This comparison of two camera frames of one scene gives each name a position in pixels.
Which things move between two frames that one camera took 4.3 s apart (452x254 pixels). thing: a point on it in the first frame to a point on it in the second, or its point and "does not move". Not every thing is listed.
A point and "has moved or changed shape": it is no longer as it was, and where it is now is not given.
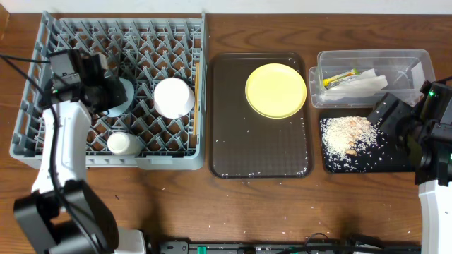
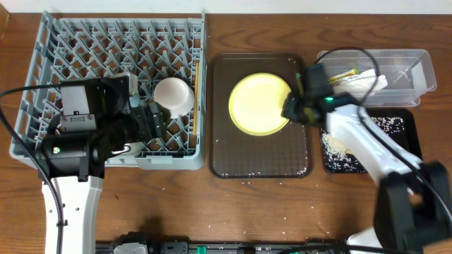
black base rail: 183,247 does not move
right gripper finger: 391,113 to 294,109
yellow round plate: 275,90 has moved or changed shape
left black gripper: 115,94 to 154,119
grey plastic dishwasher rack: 145,47 does not move
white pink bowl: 173,97 does not move
